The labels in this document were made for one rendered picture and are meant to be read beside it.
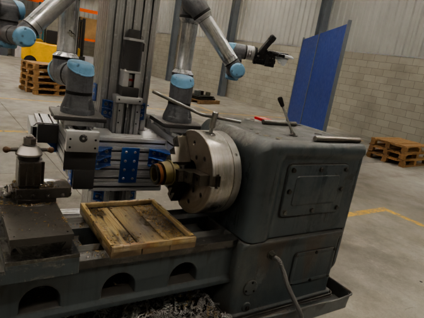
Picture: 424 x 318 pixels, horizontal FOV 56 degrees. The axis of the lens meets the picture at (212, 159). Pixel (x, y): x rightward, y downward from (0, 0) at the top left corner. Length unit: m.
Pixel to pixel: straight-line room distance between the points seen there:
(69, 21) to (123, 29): 0.27
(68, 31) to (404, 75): 11.21
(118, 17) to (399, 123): 10.93
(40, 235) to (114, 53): 1.14
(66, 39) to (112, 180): 0.68
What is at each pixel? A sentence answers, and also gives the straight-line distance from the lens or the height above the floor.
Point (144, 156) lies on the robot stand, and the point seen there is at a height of 0.99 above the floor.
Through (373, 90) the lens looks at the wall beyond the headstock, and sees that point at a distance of 12.95.
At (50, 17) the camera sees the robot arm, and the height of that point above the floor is 1.55.
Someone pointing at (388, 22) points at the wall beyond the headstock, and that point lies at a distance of 13.20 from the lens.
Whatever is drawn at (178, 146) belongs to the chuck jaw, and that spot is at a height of 1.17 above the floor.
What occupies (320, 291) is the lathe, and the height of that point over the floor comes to 0.57.
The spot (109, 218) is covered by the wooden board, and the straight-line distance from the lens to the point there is 1.51.
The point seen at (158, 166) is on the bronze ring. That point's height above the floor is 1.11.
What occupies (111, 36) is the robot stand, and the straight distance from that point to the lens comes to 2.08.
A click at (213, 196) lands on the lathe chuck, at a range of 1.40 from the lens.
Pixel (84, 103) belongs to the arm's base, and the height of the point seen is 1.22.
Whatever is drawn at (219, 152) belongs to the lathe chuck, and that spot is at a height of 1.19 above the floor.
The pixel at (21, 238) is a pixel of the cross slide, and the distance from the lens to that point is 1.17.
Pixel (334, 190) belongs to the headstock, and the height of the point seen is 1.06.
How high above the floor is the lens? 1.50
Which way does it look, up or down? 14 degrees down
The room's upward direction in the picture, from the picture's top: 10 degrees clockwise
